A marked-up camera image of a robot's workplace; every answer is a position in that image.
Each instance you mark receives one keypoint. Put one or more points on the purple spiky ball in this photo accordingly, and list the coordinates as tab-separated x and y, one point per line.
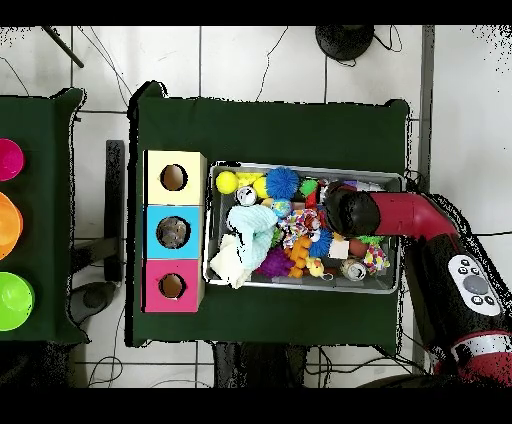
275	263

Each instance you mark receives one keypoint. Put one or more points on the wooden box with three holes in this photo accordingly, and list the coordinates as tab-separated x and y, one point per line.
192	280

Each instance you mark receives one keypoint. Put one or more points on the silver soda can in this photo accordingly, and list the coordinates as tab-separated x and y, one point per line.
353	270

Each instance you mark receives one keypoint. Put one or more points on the yellow tennis ball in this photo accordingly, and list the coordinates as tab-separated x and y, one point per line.
227	182

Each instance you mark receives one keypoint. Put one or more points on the colourful polka dot cloth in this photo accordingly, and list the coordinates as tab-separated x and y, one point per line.
298	228

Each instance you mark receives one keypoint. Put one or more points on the pink plastic bowl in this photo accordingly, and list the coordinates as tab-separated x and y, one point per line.
10	160

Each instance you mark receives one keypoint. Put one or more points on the colourful polka dot pouch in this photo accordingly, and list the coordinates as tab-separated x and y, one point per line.
376	260

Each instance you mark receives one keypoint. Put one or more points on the large blue spiky ball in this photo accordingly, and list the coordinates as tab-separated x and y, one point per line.
282	182

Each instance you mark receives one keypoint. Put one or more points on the black round floor base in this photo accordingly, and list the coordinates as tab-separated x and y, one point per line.
344	42

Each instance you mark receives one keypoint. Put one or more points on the grey floor base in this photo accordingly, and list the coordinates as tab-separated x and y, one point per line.
94	300

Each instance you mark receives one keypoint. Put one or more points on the cream waffle cloth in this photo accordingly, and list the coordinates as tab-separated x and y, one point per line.
228	264

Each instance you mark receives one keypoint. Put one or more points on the globe print ball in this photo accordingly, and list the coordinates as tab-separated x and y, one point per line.
281	208

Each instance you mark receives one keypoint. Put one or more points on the mint green waffle cloth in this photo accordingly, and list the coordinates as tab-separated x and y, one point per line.
256	232

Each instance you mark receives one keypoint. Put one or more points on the orange plastic bowl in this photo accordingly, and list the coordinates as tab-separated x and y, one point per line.
10	226

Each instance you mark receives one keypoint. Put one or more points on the green plastic bowl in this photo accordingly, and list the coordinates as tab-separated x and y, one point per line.
14	302

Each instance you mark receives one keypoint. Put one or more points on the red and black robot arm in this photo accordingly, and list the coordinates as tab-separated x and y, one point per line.
408	214

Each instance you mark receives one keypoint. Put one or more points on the dark green side tablecloth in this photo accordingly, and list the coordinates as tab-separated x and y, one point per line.
40	220

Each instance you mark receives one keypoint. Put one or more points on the black rod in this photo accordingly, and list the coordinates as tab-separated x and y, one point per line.
64	48

